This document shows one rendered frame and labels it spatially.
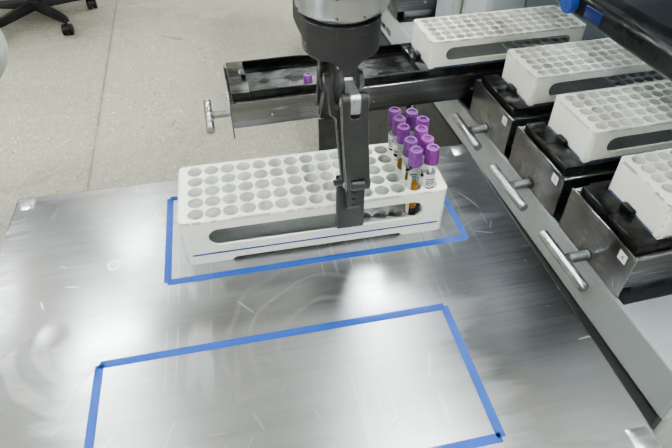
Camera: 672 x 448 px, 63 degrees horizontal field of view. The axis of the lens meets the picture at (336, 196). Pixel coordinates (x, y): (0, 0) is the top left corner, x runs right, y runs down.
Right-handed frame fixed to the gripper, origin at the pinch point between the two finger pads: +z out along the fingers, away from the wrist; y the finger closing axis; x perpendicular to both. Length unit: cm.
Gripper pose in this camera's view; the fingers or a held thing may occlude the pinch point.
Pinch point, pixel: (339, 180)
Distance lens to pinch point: 64.0
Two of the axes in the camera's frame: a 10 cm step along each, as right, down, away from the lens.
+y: 1.9, 6.4, -7.4
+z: 0.0, 7.6, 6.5
